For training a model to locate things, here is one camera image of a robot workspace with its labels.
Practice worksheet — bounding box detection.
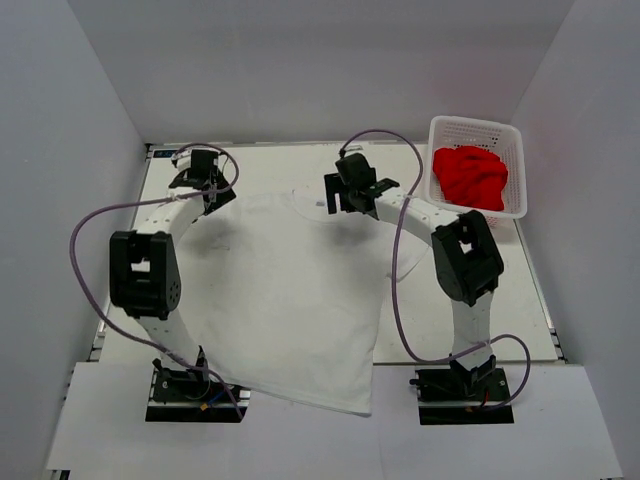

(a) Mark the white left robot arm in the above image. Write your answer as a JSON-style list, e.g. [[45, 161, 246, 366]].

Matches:
[[109, 143, 236, 399]]

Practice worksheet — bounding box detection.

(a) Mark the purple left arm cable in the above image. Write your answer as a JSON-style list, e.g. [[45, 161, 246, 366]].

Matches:
[[69, 142, 246, 420]]

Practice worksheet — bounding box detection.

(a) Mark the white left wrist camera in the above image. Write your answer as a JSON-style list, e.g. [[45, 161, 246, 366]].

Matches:
[[171, 149, 192, 172]]

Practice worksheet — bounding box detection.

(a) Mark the blue table label sticker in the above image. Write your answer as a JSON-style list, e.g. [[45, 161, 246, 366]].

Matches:
[[152, 149, 175, 159]]

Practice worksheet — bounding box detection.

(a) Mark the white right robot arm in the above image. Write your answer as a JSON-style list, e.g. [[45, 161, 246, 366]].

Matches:
[[324, 152, 504, 399]]

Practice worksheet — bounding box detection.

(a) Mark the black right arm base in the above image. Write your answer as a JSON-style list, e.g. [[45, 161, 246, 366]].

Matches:
[[409, 368, 514, 426]]

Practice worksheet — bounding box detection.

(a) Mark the red t shirt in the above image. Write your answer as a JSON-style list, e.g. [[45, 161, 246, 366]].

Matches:
[[432, 146, 509, 211]]

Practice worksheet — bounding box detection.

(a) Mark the white plastic basket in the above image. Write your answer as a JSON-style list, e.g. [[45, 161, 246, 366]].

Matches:
[[424, 115, 528, 223]]

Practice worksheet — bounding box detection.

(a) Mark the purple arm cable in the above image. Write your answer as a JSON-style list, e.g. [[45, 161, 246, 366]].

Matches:
[[339, 129, 533, 412], [69, 142, 246, 420]]

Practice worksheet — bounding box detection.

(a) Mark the white t shirt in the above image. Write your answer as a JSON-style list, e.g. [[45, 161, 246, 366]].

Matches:
[[177, 191, 428, 415]]

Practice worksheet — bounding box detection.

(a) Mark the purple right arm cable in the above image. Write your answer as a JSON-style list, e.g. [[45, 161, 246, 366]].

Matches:
[[339, 129, 533, 412]]

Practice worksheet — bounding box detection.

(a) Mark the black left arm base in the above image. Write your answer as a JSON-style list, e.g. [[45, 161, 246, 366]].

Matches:
[[145, 369, 251, 424]]

